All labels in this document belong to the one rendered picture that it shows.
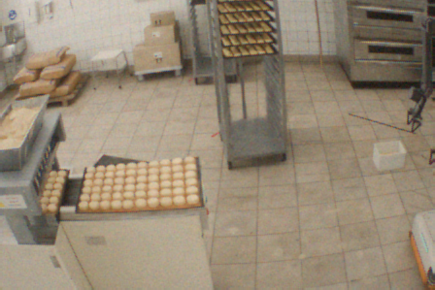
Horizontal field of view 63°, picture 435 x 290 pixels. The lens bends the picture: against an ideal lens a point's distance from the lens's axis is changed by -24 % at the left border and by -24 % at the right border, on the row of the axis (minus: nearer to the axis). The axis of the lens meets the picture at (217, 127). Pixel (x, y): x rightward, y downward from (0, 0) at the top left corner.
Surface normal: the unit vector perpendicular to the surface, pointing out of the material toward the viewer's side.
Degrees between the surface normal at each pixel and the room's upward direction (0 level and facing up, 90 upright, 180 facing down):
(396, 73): 90
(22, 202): 90
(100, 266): 90
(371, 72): 90
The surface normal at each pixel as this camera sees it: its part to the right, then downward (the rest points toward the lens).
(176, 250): 0.10, 0.45
